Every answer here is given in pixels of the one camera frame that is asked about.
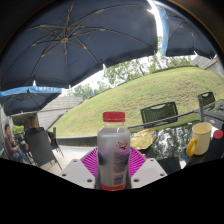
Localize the cream cup with yellow handle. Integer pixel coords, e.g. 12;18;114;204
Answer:
185;121;213;158

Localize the grey umbrella pole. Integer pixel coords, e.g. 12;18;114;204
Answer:
198;97;205;123

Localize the red-capped plastic drink bottle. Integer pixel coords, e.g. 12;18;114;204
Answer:
96;111;132;192

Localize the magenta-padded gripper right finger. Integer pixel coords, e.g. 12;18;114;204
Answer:
128;146;169;190

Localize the person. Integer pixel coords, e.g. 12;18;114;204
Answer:
3;123;30;164
23;115;52;145

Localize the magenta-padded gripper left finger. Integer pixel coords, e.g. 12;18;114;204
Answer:
58;147;101;190

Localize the blue-edged patio umbrella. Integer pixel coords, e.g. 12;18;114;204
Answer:
0;85;64;117

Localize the large navy patio umbrella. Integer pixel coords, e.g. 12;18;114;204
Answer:
0;0;160;91

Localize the grey sloped-roof building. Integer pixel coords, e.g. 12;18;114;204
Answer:
37;96;84;131

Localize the wide dark mesh chair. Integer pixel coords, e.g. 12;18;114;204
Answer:
139;101;180;125

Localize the dark wicker chair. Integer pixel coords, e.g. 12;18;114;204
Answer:
25;130;63;170

